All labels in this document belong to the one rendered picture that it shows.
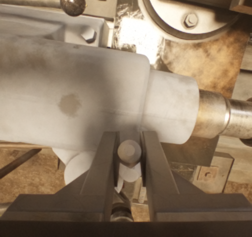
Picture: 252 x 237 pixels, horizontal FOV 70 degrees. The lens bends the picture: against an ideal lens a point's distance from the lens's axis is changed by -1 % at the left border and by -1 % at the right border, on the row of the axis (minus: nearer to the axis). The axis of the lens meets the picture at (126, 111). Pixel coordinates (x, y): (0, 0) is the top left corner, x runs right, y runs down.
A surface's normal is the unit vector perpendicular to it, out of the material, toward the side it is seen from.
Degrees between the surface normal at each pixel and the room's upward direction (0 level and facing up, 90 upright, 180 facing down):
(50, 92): 0
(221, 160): 0
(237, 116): 20
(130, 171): 0
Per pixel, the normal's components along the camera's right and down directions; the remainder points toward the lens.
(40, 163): -0.02, 0.25
